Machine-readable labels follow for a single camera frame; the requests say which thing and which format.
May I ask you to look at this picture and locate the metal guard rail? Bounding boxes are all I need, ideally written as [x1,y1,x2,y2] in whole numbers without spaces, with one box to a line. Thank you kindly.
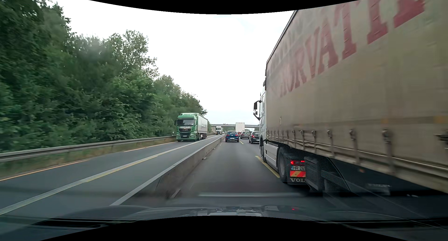
[0,135,177,162]

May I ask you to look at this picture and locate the road markings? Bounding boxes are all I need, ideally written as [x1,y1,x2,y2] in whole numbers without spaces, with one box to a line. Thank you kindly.
[239,140,281,179]

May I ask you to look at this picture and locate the wood of green trees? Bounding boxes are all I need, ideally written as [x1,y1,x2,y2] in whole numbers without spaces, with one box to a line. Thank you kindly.
[0,0,210,153]

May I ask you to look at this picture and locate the grey asphalt opposite carriageway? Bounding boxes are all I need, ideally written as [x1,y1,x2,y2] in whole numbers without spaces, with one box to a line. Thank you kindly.
[0,134,224,220]

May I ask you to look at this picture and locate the concrete median barrier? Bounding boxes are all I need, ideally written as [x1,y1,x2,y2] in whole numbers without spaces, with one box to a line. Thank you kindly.
[154,134,225,199]

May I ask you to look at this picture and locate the beige curtain-sided lorry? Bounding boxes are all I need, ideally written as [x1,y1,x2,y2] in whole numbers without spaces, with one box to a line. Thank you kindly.
[253,0,448,196]

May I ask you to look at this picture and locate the grey asphalt road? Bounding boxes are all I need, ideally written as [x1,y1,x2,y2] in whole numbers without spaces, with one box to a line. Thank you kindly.
[171,133,315,208]

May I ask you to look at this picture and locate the grass verge strip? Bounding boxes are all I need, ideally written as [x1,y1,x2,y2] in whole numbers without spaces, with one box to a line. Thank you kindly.
[0,137,177,180]

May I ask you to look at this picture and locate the car's own bonnet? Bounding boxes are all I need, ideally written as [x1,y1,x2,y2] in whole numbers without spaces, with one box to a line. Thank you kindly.
[0,203,448,241]

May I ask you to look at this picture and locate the green lorry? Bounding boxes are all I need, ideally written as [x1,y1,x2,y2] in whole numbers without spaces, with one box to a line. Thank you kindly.
[175,113,208,142]

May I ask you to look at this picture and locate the concrete road bridge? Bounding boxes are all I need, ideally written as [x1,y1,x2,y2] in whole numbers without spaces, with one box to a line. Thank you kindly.
[210,124,260,132]

